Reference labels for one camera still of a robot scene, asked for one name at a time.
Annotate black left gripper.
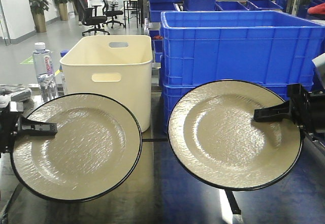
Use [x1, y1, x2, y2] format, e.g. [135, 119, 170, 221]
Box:
[1, 101, 57, 153]

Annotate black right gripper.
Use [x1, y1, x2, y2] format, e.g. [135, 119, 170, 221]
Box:
[253, 83, 324, 138]

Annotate beige plate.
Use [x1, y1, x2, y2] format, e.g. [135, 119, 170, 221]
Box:
[10, 93, 142, 202]
[168, 80, 302, 191]

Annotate blue bin on shelf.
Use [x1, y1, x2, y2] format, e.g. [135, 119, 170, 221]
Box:
[183, 0, 216, 11]

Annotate grey white device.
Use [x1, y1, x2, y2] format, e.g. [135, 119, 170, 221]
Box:
[1, 85, 32, 108]

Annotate large blue crate upper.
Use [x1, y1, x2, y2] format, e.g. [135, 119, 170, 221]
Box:
[160, 11, 324, 86]

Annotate large blue crate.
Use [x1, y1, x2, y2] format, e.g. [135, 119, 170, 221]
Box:
[160, 11, 324, 86]
[161, 82, 292, 133]

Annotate clear water bottle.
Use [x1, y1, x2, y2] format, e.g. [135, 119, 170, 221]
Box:
[32, 42, 58, 103]

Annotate large blue crate lower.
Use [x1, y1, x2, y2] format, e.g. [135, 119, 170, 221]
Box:
[161, 82, 292, 133]

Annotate cream plastic storage bin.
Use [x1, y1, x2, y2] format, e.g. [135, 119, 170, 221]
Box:
[60, 35, 153, 132]

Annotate potted plant gold pot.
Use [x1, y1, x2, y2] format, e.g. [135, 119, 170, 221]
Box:
[28, 0, 50, 33]

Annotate black office chair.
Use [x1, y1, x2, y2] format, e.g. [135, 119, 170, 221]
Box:
[82, 4, 110, 37]

